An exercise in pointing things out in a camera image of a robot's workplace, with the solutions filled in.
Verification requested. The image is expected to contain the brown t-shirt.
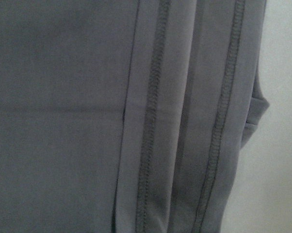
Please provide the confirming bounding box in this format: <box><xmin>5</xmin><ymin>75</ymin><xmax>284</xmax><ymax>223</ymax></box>
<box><xmin>0</xmin><ymin>0</ymin><xmax>269</xmax><ymax>233</ymax></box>

